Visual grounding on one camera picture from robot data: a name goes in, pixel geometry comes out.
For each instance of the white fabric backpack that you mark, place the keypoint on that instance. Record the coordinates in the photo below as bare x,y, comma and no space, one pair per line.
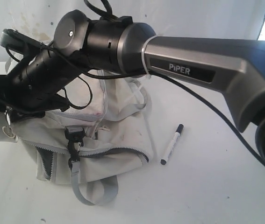
87,149

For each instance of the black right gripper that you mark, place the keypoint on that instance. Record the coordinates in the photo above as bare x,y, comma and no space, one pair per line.
33,84

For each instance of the white black marker pen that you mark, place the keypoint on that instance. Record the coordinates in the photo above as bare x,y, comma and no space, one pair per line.
170,147

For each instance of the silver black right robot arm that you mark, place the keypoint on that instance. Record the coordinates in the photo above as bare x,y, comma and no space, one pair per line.
233,67

